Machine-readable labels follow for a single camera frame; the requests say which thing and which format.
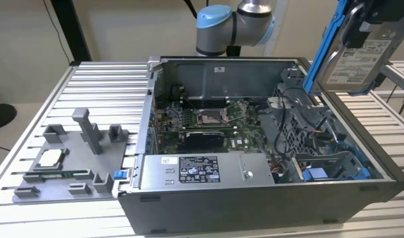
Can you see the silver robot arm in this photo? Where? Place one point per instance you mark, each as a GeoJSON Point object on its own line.
{"type": "Point", "coordinates": [214, 37]}

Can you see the hard disk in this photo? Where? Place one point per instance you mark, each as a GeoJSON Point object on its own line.
{"type": "Point", "coordinates": [356, 67]}

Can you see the blue plastic bay clip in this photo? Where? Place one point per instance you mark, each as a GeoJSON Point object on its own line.
{"type": "Point", "coordinates": [314, 174]}

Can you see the CPU with silver top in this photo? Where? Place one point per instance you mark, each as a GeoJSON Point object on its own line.
{"type": "Point", "coordinates": [52, 158]}

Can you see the green RAM stick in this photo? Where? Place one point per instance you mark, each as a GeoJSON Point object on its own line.
{"type": "Point", "coordinates": [65, 173]}

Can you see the white case sticker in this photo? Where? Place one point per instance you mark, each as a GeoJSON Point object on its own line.
{"type": "Point", "coordinates": [218, 69]}

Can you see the metal slat side table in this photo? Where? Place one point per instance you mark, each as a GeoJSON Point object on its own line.
{"type": "Point", "coordinates": [402, 74]}

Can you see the grey parts rack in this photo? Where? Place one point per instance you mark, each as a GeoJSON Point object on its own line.
{"type": "Point", "coordinates": [78, 163]}

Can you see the black graphics card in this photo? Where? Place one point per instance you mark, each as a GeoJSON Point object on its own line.
{"type": "Point", "coordinates": [202, 141]}

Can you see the black vertical post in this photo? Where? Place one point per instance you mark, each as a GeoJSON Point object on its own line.
{"type": "Point", "coordinates": [72, 29]}

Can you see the black round stand base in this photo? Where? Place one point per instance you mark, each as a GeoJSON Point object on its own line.
{"type": "Point", "coordinates": [2, 116]}

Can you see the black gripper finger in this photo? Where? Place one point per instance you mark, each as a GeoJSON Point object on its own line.
{"type": "Point", "coordinates": [354, 39]}

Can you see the blue case latch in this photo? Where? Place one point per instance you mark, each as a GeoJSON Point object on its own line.
{"type": "Point", "coordinates": [118, 174]}

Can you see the grey metal disk bay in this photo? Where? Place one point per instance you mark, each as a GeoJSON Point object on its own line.
{"type": "Point", "coordinates": [297, 138]}

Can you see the black PC case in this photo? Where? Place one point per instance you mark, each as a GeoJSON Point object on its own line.
{"type": "Point", "coordinates": [221, 210]}

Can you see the CPU socket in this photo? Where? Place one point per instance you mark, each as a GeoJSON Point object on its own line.
{"type": "Point", "coordinates": [208, 119]}

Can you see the green motherboard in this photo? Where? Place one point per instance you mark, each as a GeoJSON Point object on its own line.
{"type": "Point", "coordinates": [248, 134]}

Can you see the silver power supply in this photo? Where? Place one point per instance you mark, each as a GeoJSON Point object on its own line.
{"type": "Point", "coordinates": [204, 171]}

